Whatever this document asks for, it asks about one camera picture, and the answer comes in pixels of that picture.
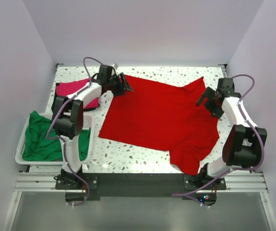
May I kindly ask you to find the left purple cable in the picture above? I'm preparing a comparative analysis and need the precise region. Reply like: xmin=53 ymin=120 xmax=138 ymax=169
xmin=45 ymin=56 xmax=105 ymax=206

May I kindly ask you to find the folded pink t shirt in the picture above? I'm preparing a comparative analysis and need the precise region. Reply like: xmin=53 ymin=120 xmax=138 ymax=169
xmin=56 ymin=78 xmax=99 ymax=109

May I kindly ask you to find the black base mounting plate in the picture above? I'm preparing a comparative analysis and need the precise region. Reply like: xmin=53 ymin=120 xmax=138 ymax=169
xmin=53 ymin=173 xmax=226 ymax=202

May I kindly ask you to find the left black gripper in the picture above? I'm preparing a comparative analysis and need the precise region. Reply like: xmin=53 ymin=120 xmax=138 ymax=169
xmin=107 ymin=73 xmax=133 ymax=97

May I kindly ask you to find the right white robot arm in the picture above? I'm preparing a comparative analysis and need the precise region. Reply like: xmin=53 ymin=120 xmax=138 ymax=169
xmin=196 ymin=77 xmax=267 ymax=189

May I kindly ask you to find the red t shirt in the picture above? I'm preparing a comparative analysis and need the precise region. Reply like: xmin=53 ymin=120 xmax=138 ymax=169
xmin=99 ymin=76 xmax=219 ymax=175

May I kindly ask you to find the aluminium front rail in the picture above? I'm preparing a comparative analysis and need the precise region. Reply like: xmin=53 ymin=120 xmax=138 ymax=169
xmin=14 ymin=171 xmax=268 ymax=193

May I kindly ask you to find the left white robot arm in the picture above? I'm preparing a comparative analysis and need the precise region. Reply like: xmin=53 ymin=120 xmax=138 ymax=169
xmin=46 ymin=64 xmax=133 ymax=189

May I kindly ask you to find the white plastic laundry basket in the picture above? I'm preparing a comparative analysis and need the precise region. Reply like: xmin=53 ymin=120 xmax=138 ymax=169
xmin=15 ymin=111 xmax=94 ymax=165

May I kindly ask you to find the green t shirt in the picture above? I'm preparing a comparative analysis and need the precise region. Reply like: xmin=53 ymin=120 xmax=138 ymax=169
xmin=22 ymin=110 xmax=92 ymax=162

